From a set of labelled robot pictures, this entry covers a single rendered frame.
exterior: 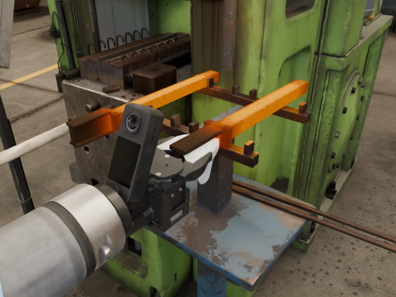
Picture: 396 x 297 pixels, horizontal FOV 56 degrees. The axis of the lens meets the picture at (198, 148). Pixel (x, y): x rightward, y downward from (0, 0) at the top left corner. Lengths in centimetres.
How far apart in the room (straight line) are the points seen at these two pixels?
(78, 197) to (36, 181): 212
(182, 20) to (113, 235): 127
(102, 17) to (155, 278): 99
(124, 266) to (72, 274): 125
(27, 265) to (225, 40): 86
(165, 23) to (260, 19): 69
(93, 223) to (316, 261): 160
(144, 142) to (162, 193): 7
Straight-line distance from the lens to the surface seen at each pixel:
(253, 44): 107
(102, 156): 133
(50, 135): 162
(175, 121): 72
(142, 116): 43
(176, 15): 161
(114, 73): 121
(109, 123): 74
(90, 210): 40
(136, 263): 164
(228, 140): 57
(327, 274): 188
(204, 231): 85
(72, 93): 131
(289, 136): 155
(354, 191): 243
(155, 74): 113
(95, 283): 180
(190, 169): 47
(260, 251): 82
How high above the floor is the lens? 135
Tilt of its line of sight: 30 degrees down
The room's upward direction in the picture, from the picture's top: straight up
